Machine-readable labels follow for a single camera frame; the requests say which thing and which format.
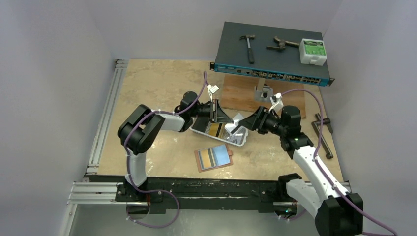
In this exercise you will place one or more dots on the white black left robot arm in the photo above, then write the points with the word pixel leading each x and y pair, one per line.
pixel 140 129

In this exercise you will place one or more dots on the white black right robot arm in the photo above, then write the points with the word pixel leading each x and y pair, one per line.
pixel 334 208

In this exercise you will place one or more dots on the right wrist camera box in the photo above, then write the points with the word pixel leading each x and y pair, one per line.
pixel 276 103

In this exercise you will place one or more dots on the white green electrical box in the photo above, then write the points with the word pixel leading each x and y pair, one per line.
pixel 313 52

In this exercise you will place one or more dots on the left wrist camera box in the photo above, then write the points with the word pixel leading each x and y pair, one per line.
pixel 212 89

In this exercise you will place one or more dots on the small hammer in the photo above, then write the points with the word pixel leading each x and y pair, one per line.
pixel 250 53

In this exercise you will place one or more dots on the gold magnetic stripe card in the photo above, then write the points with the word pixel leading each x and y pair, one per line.
pixel 216 130

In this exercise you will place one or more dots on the plywood board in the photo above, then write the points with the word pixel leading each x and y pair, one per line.
pixel 244 93

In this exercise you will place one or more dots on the white plastic basket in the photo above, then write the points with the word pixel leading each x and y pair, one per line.
pixel 238 139

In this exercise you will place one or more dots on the grey metal stand bracket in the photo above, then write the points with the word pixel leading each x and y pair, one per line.
pixel 262 92

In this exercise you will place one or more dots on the blue network switch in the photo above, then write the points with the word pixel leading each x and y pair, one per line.
pixel 232 55

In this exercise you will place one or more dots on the tan leather card holder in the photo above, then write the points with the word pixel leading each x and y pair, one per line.
pixel 222 154

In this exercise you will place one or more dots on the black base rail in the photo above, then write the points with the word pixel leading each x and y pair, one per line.
pixel 159 194

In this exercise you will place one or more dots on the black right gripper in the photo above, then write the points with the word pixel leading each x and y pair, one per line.
pixel 258 118

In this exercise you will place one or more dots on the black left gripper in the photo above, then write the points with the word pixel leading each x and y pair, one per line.
pixel 218 115

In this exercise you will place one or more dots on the aluminium frame rails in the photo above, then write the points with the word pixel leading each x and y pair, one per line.
pixel 160 84

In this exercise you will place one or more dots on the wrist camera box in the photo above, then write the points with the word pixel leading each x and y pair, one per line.
pixel 212 89
pixel 276 103

